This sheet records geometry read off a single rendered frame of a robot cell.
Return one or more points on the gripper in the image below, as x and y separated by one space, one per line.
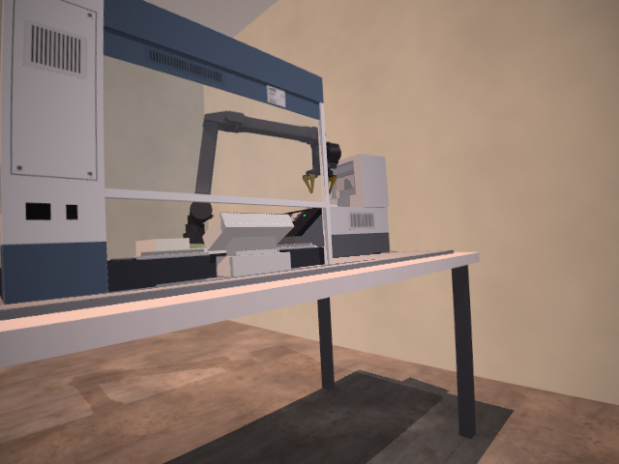
332 178

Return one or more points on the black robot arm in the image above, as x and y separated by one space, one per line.
200 212

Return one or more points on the white thermal cycler with black keypad panel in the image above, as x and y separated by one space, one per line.
355 228

